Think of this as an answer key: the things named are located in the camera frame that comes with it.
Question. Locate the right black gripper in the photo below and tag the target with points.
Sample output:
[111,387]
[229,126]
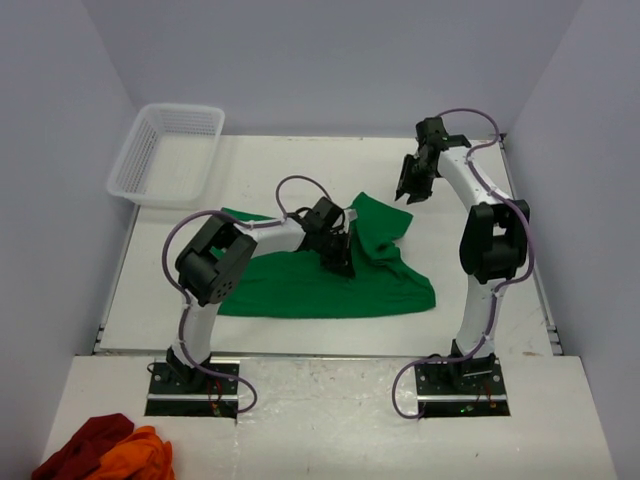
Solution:
[408,185]

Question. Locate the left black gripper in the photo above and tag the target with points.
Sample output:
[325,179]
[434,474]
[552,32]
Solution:
[340,263]

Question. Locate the green t shirt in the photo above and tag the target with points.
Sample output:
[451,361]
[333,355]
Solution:
[295,285]

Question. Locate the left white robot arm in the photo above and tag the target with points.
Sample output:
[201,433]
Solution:
[209,268]

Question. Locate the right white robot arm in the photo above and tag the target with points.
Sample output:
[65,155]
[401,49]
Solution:
[493,246]

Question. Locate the white plastic basket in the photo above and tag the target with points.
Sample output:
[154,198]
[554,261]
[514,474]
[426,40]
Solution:
[167,156]

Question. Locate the orange t shirt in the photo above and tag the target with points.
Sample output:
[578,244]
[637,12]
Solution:
[141,455]

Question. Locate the dark red t shirt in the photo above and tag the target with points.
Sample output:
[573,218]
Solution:
[81,455]

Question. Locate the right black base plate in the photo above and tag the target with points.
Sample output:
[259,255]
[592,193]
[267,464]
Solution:
[473,388]

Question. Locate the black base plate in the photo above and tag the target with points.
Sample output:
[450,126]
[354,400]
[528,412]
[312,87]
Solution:
[205,397]
[473,388]

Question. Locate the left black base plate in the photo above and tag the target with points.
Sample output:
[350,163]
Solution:
[205,397]

